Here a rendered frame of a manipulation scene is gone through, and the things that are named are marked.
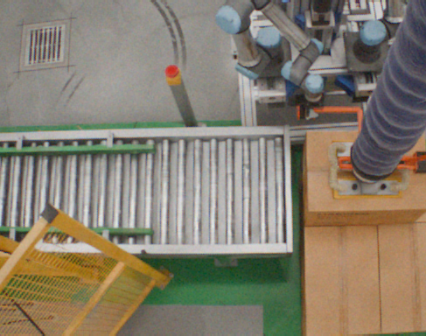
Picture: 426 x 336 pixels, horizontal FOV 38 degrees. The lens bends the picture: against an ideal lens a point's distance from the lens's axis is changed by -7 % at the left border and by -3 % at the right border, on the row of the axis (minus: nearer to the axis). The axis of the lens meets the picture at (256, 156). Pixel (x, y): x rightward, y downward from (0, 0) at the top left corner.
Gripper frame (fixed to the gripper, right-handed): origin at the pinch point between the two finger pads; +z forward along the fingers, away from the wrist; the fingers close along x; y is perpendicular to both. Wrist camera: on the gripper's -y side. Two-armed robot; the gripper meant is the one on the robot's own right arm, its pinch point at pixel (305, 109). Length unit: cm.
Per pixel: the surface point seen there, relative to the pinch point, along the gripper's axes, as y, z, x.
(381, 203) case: 37, 13, -43
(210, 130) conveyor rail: -50, 48, 5
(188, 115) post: -64, 62, 20
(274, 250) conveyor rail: -15, 48, -61
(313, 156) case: 3.9, 13.2, -19.2
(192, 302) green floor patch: -65, 107, -85
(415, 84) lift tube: 25, -118, -35
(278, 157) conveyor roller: -13, 53, -8
